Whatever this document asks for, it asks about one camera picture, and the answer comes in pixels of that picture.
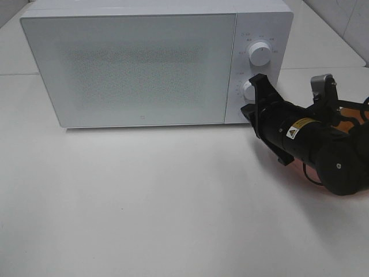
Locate white microwave door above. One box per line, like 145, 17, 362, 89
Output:
21, 14, 236, 128

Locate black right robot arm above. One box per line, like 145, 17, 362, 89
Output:
240, 74, 368, 196

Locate upper white power knob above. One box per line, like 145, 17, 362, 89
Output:
248, 41, 272, 66

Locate pink round plate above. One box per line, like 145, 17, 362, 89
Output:
294, 108, 368, 196

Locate white timer knob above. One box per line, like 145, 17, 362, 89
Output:
242, 81, 255, 101

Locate white microwave oven body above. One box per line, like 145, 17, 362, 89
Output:
20, 1, 293, 127

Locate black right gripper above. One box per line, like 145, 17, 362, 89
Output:
240, 73, 325, 166

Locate round white door button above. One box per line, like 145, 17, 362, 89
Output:
239, 110, 246, 121

